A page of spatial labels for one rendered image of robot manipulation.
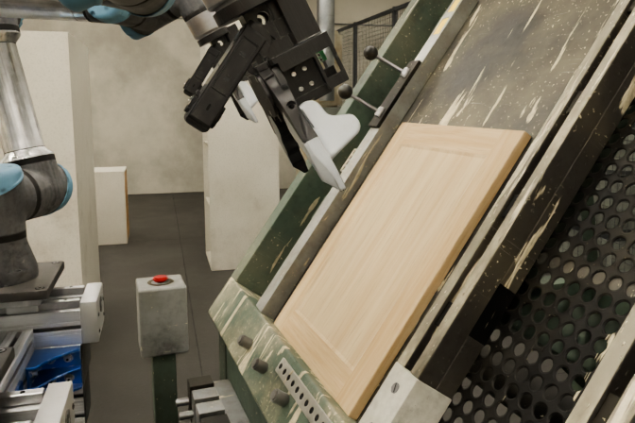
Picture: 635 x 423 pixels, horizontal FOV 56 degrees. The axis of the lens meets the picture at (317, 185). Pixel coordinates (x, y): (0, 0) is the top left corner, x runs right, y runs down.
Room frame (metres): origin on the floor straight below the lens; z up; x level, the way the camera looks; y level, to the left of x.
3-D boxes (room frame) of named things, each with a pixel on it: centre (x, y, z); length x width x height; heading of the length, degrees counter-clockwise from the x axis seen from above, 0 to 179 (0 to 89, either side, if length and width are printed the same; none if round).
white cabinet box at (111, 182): (5.85, 2.22, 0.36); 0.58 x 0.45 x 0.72; 105
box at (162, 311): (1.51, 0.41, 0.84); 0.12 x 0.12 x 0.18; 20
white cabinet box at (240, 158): (5.12, 0.68, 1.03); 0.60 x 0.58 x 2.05; 15
